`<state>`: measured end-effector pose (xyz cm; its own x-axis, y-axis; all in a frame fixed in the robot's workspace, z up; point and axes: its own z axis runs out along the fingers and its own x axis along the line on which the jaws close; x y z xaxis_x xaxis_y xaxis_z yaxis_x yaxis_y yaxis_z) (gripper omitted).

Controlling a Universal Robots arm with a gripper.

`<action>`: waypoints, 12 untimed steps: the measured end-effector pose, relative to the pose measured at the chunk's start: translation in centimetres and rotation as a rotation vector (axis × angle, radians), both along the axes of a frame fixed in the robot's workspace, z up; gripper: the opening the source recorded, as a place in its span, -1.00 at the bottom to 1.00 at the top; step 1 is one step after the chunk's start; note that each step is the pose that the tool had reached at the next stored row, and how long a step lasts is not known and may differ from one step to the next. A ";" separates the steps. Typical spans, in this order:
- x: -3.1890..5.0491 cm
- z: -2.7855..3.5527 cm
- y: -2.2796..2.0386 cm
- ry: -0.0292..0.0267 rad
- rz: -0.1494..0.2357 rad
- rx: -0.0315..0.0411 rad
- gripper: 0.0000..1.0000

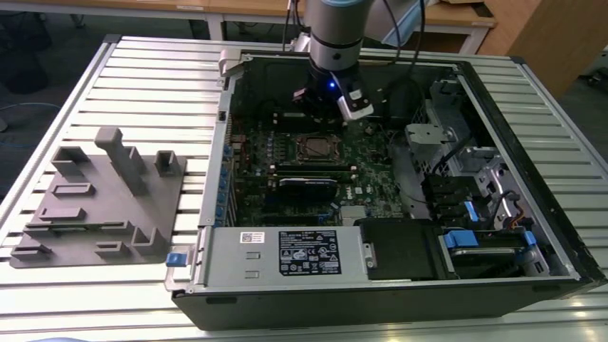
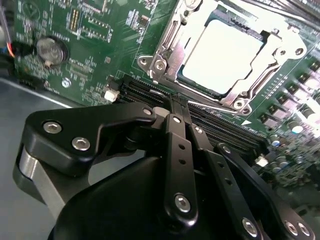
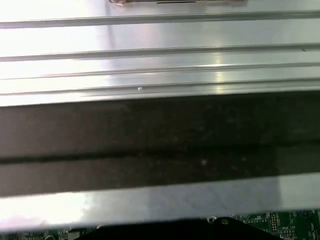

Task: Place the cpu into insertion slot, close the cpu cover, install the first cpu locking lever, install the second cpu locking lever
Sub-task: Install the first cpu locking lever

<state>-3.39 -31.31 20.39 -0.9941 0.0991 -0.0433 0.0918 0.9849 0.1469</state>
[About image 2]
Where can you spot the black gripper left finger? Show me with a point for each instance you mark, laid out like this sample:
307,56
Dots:
62,130

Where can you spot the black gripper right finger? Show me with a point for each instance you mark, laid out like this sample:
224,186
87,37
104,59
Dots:
235,200

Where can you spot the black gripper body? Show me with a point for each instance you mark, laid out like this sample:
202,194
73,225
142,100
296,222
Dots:
112,205

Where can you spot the silver square CPU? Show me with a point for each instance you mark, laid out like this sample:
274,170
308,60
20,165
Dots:
220,57

